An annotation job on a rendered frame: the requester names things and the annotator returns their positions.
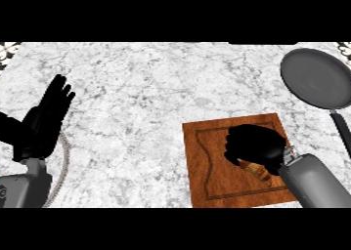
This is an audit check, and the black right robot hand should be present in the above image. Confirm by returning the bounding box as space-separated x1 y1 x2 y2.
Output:
222 123 290 177

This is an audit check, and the black appliance edge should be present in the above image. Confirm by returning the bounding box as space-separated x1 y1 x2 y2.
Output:
227 41 299 46

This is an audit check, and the brown wooden cutting board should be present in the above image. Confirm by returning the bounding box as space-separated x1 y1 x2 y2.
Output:
182 112 299 209

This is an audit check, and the grey frying pan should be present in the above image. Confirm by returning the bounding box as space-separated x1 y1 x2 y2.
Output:
279 47 351 179

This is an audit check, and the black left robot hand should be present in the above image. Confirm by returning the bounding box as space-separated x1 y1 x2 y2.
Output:
0 73 77 163

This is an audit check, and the golden brown croissant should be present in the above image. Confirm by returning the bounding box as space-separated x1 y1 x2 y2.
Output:
237 158 274 188

